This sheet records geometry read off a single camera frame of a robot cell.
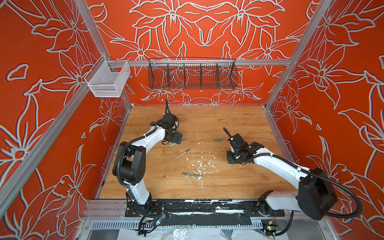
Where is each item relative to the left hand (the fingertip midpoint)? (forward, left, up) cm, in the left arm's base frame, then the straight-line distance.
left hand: (173, 136), depth 93 cm
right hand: (-12, -34, -2) cm, 36 cm away
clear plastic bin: (+25, +43, +24) cm, 56 cm away
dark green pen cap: (+4, -30, -8) cm, 31 cm away
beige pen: (-5, -10, -7) cm, 13 cm away
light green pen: (-9, -3, +6) cm, 11 cm away
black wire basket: (+35, -11, +23) cm, 43 cm away
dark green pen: (-21, -13, -6) cm, 26 cm away
